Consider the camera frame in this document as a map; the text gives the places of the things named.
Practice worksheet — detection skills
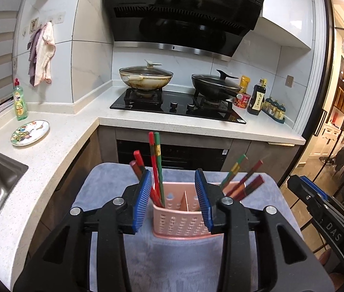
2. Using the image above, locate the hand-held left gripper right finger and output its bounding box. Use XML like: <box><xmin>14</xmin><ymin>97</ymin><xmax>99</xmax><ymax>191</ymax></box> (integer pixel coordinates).
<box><xmin>194</xmin><ymin>168</ymin><xmax>334</xmax><ymax>292</ymax></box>

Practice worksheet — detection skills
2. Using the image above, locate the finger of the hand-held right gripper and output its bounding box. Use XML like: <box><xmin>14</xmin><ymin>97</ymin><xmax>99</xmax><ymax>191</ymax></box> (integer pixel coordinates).
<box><xmin>287</xmin><ymin>175</ymin><xmax>323</xmax><ymax>218</ymax></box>
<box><xmin>300</xmin><ymin>175</ymin><xmax>331</xmax><ymax>200</ymax></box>

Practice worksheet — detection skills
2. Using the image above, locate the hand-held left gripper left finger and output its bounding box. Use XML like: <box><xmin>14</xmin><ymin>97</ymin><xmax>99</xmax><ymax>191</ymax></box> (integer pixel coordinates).
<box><xmin>13</xmin><ymin>169</ymin><xmax>153</xmax><ymax>292</ymax></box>

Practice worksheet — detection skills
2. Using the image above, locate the brown wooden chopstick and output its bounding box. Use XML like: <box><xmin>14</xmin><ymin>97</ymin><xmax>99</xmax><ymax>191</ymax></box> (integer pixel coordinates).
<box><xmin>129</xmin><ymin>160</ymin><xmax>142</xmax><ymax>180</ymax></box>

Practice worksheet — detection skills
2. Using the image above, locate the pink perforated utensil holder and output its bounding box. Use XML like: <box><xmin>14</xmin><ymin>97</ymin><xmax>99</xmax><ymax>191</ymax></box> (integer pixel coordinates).
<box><xmin>152</xmin><ymin>182</ymin><xmax>226</xmax><ymax>238</ymax></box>

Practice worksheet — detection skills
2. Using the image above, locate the green chopstick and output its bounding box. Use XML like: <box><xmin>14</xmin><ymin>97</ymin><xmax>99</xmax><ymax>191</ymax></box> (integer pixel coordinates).
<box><xmin>154</xmin><ymin>132</ymin><xmax>167</xmax><ymax>206</ymax></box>

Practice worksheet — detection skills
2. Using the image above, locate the bright red chopstick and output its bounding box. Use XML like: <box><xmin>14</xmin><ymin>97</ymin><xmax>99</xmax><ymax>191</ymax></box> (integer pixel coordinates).
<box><xmin>148</xmin><ymin>132</ymin><xmax>164</xmax><ymax>206</ymax></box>
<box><xmin>133</xmin><ymin>150</ymin><xmax>147</xmax><ymax>177</ymax></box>

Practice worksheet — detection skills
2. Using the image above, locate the built-in black oven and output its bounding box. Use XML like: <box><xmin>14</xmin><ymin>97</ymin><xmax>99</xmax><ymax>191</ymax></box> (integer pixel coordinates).
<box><xmin>116</xmin><ymin>139</ymin><xmax>231</xmax><ymax>173</ymax></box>

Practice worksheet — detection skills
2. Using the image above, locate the blue-grey plush mat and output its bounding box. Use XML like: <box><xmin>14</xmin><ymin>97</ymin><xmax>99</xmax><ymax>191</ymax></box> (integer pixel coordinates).
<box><xmin>70</xmin><ymin>162</ymin><xmax>301</xmax><ymax>292</ymax></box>

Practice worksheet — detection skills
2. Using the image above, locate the spice jar rack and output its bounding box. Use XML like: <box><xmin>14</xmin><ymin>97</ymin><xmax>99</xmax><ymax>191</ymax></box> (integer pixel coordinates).
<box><xmin>262</xmin><ymin>96</ymin><xmax>287</xmax><ymax>125</ymax></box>

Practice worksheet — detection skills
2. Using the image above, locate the black gas stove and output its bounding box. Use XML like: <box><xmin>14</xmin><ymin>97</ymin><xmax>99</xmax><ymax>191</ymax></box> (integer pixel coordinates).
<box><xmin>109</xmin><ymin>88</ymin><xmax>247</xmax><ymax>125</ymax></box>

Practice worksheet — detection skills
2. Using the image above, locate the white speckled kitchen counter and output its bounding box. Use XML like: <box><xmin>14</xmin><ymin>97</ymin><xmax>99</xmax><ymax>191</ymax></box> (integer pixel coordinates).
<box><xmin>0</xmin><ymin>96</ymin><xmax>307</xmax><ymax>292</ymax></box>

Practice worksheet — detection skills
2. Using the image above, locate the dark soy sauce bottle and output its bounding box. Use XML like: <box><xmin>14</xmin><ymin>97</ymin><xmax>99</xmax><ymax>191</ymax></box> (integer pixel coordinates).
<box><xmin>247</xmin><ymin>79</ymin><xmax>267</xmax><ymax>116</ymax></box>

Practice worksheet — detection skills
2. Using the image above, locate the red seasoning tub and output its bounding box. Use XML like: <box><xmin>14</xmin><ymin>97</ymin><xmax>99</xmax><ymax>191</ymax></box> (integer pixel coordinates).
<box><xmin>233</xmin><ymin>92</ymin><xmax>252</xmax><ymax>109</ymax></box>

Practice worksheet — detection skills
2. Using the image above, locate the glass sliding door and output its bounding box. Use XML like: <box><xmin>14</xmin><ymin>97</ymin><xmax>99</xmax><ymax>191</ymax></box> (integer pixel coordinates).
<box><xmin>277</xmin><ymin>0</ymin><xmax>344</xmax><ymax>292</ymax></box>

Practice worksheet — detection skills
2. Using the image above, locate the black pan with lid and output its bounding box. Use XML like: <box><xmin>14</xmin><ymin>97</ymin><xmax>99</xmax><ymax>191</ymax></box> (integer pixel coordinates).
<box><xmin>191</xmin><ymin>69</ymin><xmax>246</xmax><ymax>102</ymax></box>

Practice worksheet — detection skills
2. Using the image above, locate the yellow seasoning packet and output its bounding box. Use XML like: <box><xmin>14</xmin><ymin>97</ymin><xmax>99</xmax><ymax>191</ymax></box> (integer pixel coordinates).
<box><xmin>239</xmin><ymin>75</ymin><xmax>251</xmax><ymax>93</ymax></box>

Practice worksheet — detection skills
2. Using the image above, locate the beige wok with lid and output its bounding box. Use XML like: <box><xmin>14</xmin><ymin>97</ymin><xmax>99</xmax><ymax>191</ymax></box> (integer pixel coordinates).
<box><xmin>119</xmin><ymin>60</ymin><xmax>174</xmax><ymax>91</ymax></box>

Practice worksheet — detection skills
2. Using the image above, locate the patterned plate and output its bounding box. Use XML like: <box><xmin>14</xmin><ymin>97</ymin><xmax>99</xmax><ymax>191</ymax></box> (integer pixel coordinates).
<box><xmin>10</xmin><ymin>120</ymin><xmax>50</xmax><ymax>147</ymax></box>

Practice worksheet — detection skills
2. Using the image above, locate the green dish soap bottle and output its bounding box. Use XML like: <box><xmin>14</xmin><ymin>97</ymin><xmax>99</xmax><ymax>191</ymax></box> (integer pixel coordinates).
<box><xmin>12</xmin><ymin>78</ymin><xmax>28</xmax><ymax>121</ymax></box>

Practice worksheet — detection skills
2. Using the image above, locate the white hanging cloth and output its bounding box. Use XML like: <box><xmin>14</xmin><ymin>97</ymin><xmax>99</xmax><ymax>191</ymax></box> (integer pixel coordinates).
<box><xmin>35</xmin><ymin>22</ymin><xmax>56</xmax><ymax>86</ymax></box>

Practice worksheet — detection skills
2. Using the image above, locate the purple hanging cloth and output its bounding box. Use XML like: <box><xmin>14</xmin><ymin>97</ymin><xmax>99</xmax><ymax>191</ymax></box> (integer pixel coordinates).
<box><xmin>27</xmin><ymin>26</ymin><xmax>43</xmax><ymax>87</ymax></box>

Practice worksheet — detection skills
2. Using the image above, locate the black range hood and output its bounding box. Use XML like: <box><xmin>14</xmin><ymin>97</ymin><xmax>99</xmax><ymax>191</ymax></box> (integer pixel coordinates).
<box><xmin>100</xmin><ymin>0</ymin><xmax>266</xmax><ymax>62</ymax></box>

